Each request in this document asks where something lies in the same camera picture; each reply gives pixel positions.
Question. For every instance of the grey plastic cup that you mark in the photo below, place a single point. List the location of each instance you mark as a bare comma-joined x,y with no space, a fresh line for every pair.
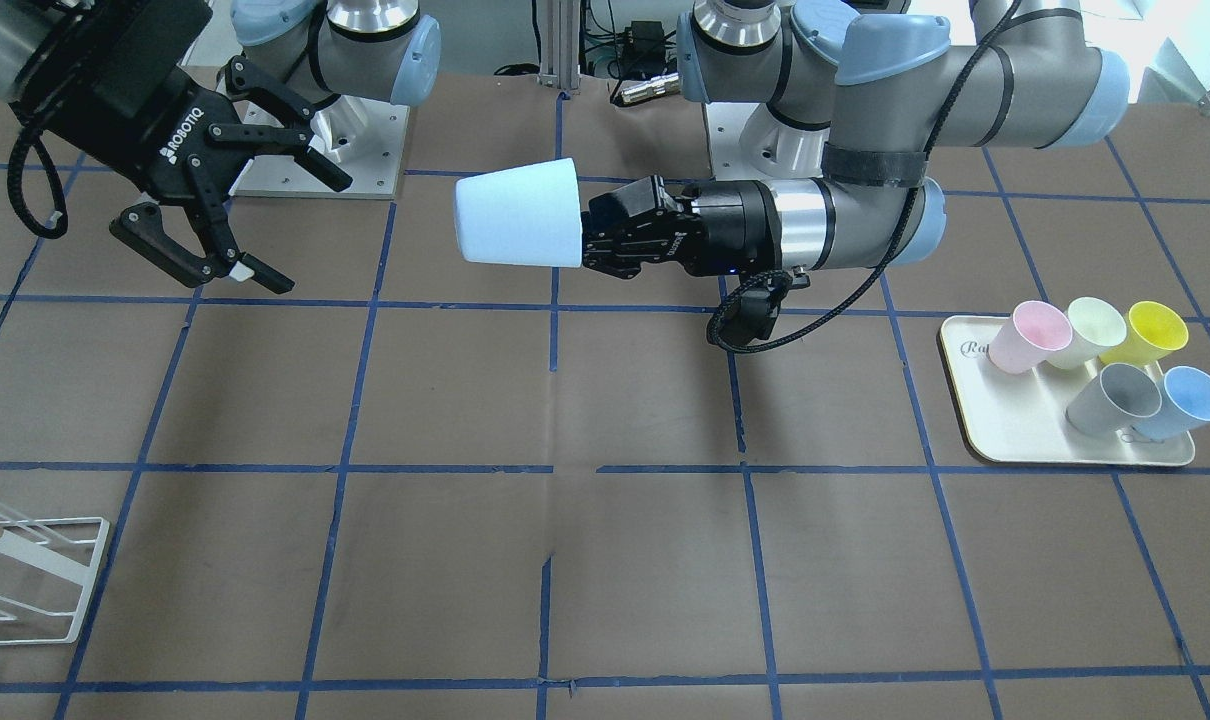
1115,398

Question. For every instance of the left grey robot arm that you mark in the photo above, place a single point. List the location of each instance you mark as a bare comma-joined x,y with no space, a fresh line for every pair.
881,91

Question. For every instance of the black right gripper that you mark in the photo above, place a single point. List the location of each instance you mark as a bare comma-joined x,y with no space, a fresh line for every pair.
160,140

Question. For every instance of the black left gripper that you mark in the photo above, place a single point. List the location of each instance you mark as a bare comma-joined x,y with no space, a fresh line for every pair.
730,226

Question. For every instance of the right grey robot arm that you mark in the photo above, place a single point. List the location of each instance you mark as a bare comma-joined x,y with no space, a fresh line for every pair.
378,50

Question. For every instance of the cream plastic cup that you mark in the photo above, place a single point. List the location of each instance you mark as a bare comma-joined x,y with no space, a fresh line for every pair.
1096,327

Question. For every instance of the light blue plastic cup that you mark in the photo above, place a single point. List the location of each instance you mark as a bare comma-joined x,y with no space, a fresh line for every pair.
524,216

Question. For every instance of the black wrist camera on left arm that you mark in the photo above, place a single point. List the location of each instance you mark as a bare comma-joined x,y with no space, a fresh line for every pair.
751,311

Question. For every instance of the yellow plastic cup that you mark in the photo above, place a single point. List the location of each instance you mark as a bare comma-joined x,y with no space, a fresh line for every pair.
1153,331

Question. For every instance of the beige serving tray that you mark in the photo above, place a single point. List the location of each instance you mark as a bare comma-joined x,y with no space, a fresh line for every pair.
1021,419

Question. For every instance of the pink plastic cup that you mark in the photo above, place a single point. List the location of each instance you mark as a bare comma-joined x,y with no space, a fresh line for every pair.
1033,331

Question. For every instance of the blue plastic cup on tray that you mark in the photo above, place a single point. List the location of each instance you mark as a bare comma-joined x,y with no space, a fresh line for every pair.
1185,405

